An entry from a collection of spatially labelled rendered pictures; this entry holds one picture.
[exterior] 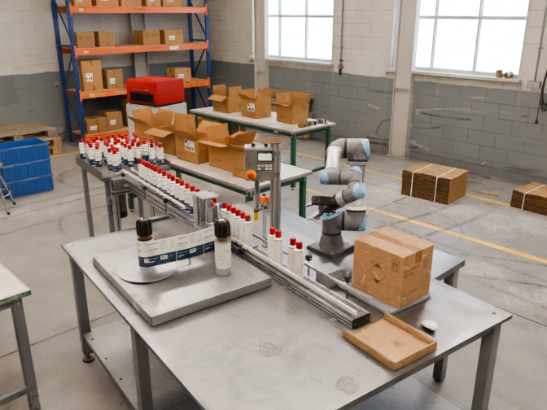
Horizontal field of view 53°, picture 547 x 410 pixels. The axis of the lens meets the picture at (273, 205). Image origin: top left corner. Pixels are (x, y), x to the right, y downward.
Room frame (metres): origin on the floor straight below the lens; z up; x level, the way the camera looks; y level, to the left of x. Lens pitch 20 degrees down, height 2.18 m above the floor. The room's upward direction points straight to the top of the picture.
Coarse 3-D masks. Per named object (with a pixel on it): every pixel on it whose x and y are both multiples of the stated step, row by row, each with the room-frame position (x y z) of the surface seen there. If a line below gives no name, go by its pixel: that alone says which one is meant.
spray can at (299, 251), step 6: (300, 246) 2.53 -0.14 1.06; (294, 252) 2.54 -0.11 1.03; (300, 252) 2.52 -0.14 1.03; (294, 258) 2.53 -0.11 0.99; (300, 258) 2.52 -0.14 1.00; (294, 264) 2.53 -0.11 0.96; (300, 264) 2.52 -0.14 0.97; (294, 270) 2.53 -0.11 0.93; (300, 270) 2.52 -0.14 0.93; (300, 276) 2.52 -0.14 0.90
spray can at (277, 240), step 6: (276, 234) 2.67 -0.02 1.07; (276, 240) 2.66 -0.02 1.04; (282, 240) 2.68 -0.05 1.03; (276, 246) 2.66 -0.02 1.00; (282, 246) 2.68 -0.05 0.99; (276, 252) 2.66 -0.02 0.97; (282, 252) 2.68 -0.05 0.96; (276, 258) 2.66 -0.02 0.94; (282, 258) 2.68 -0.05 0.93; (282, 264) 2.68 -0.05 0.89
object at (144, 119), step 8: (136, 112) 6.07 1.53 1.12; (144, 112) 6.14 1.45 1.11; (152, 112) 6.21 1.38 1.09; (160, 112) 6.19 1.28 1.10; (168, 112) 5.93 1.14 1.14; (136, 120) 5.89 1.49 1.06; (144, 120) 6.11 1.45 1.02; (152, 120) 5.80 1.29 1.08; (160, 120) 5.87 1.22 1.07; (168, 120) 5.94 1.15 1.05; (136, 128) 5.99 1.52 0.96; (144, 128) 5.88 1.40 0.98; (144, 136) 5.89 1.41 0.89; (152, 136) 5.79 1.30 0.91
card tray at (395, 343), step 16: (384, 320) 2.21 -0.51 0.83; (352, 336) 2.02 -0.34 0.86; (368, 336) 2.07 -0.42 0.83; (384, 336) 2.07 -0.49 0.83; (400, 336) 2.07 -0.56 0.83; (416, 336) 2.06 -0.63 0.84; (368, 352) 1.95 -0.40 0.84; (384, 352) 1.95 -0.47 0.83; (400, 352) 1.95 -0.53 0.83; (416, 352) 1.90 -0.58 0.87
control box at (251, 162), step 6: (246, 150) 2.92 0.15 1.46; (252, 150) 2.92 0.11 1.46; (258, 150) 2.92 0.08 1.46; (264, 150) 2.92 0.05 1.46; (270, 150) 2.92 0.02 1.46; (246, 156) 2.92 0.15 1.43; (252, 156) 2.92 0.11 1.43; (246, 162) 2.92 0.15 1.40; (252, 162) 2.92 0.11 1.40; (258, 162) 2.92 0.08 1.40; (264, 162) 2.92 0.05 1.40; (270, 162) 2.92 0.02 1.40; (246, 168) 2.92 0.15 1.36; (252, 168) 2.92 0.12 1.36; (246, 174) 2.92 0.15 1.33; (258, 174) 2.92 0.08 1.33; (264, 174) 2.92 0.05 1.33; (270, 174) 2.92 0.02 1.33; (246, 180) 2.92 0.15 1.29; (252, 180) 2.92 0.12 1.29; (258, 180) 2.92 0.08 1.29; (264, 180) 2.92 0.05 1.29; (270, 180) 2.92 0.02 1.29
